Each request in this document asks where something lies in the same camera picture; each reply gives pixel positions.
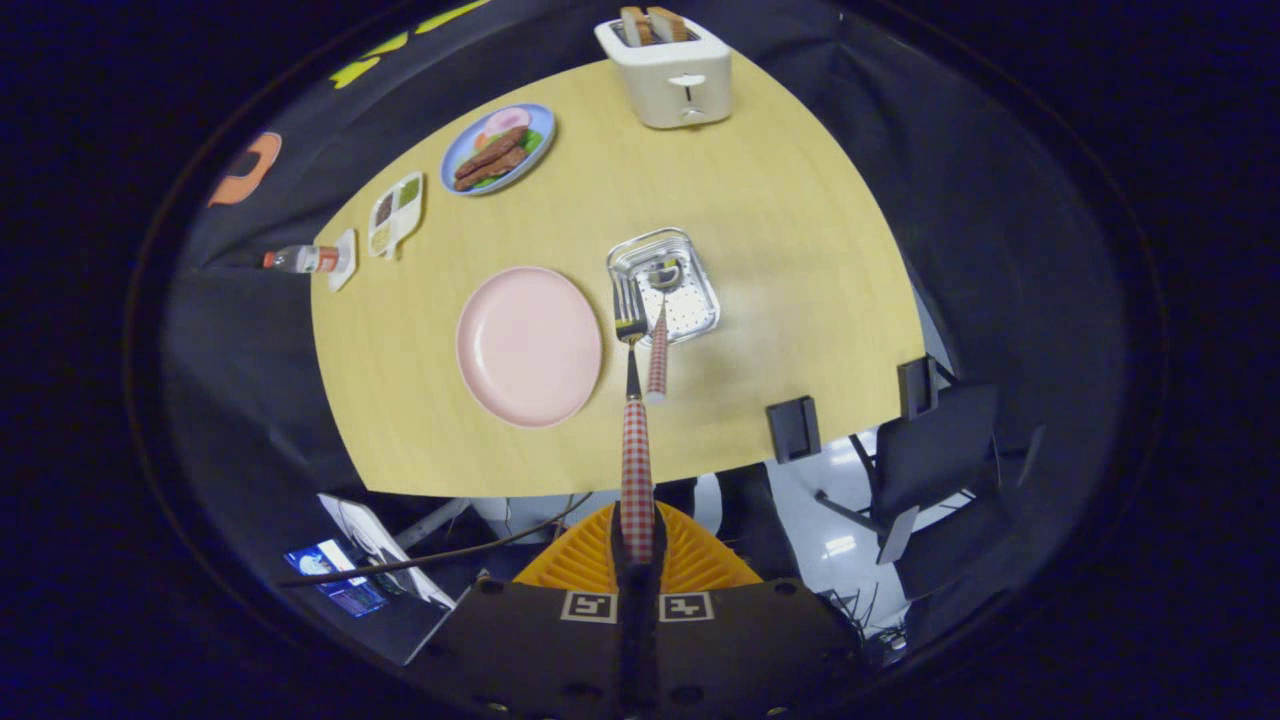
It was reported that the white square coaster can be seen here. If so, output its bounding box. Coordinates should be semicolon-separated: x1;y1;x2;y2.
327;228;358;293

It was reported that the black chair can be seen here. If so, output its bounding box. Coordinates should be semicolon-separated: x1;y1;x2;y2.
813;384;1047;603

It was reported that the pink plate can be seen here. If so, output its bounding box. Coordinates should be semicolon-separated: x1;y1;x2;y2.
456;266;603;429

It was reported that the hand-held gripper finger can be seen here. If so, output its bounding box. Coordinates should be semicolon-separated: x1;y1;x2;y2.
408;503;639;720
638;503;869;720

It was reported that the fork with red checked handle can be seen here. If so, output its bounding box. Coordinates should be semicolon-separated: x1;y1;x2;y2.
612;279;657;567

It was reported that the white toaster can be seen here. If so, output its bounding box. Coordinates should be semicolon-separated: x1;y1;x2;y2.
594;15;734;130

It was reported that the white divided condiment dish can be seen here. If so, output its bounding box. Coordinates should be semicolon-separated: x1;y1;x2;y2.
367;171;425;261

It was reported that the spoon with red checked handle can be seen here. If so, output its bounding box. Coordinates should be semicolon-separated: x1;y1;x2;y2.
645;261;687;406

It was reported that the lit blue screen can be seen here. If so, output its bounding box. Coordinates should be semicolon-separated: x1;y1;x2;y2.
283;539;389;618

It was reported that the blue plate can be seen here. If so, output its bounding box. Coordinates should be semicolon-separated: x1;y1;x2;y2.
440;103;556;197

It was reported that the black table clamp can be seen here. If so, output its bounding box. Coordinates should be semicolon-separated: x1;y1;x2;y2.
897;355;941;420
767;396;823;464

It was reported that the brown sausage strip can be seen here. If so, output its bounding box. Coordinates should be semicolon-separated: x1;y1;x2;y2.
455;126;529;181
454;147;529;192

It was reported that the white panel device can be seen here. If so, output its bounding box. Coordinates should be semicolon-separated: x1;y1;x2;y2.
318;492;457;610

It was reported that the clear bottle with red label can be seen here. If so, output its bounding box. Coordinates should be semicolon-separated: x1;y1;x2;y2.
262;245;341;275

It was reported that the dark cable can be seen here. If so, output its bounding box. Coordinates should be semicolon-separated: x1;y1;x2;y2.
277;492;594;589

